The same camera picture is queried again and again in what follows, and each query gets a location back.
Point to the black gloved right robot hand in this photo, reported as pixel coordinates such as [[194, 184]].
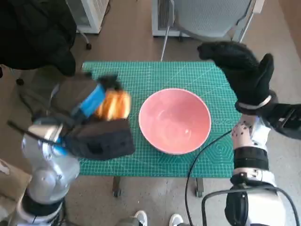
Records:
[[247, 77]]

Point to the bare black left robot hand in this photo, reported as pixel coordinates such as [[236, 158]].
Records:
[[75, 96]]

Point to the long toy bread loaf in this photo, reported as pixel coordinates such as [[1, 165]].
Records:
[[115, 103]]

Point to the pink bowl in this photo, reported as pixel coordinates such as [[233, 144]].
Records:
[[174, 117]]

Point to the chair leg with caster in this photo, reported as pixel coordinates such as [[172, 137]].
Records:
[[88, 46]]

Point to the black chair caster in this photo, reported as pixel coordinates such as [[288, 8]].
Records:
[[20, 82]]

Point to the green cutting mat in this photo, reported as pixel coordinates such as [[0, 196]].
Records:
[[141, 75]]

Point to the grey mesh office chair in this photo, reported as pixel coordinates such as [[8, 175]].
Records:
[[207, 16]]

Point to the white appliance with mesh grille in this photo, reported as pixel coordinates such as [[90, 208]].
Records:
[[94, 14]]

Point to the black table leg with caster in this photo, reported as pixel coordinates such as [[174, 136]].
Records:
[[199, 186], [116, 186]]

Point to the white appliance with dark grille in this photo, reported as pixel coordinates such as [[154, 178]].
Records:
[[163, 14]]

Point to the white shoe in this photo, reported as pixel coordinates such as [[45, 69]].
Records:
[[176, 219], [141, 217]]

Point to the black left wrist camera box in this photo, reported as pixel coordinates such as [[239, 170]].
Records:
[[101, 141]]

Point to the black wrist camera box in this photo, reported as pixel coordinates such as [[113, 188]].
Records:
[[101, 141], [287, 120]]

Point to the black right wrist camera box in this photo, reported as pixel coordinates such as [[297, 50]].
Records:
[[287, 120]]

